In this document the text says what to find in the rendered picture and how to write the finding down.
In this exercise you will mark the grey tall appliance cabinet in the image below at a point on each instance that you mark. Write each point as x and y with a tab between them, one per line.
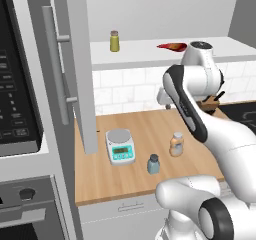
53	164

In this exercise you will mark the white kitchen scale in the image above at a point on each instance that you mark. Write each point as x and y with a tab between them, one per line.
120	147

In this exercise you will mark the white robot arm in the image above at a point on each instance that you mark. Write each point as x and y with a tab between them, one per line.
240	157

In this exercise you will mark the wooden knife block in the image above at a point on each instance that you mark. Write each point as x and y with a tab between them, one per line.
210	104

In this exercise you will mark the white wall cabinet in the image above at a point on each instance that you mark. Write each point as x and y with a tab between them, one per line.
150	55

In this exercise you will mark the grey cabinet door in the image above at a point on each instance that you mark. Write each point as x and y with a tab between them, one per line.
242	17
81	67

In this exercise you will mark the yellow-green shaker bottle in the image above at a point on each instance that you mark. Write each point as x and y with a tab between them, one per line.
114	42

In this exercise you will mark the black hob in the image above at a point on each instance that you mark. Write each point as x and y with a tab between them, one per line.
241	115

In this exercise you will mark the black oven knob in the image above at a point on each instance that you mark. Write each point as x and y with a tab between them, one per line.
27	193

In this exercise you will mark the blue-grey shaker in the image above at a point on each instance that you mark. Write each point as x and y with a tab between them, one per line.
153	165

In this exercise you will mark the orange condiment bottle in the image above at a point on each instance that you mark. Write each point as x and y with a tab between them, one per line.
176	145

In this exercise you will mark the white drawer front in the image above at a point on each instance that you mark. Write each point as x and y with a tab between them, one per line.
100	209

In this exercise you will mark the black microwave oven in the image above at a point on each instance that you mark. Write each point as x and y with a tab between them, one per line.
16	77

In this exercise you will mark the grey oven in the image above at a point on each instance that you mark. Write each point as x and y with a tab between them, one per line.
30	217

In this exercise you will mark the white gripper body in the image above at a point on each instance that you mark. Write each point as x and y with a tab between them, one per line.
164	96

